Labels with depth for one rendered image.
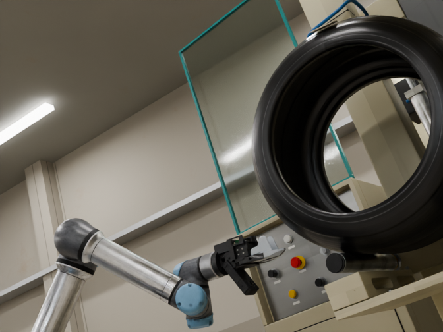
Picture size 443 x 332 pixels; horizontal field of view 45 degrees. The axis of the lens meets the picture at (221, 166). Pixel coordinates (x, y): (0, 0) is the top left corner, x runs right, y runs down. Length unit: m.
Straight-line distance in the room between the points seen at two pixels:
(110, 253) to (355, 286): 0.64
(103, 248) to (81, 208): 5.67
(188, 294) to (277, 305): 0.82
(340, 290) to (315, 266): 0.86
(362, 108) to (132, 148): 5.31
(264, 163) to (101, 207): 5.67
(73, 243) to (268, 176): 0.56
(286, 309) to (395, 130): 0.88
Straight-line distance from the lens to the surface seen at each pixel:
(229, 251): 1.46
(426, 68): 1.20
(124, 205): 6.68
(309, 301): 2.08
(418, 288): 1.15
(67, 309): 1.63
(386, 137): 1.60
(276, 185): 1.29
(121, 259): 1.45
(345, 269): 1.22
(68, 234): 1.51
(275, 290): 2.15
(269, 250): 1.40
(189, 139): 6.30
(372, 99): 1.64
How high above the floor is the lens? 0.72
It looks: 22 degrees up
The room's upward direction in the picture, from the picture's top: 18 degrees counter-clockwise
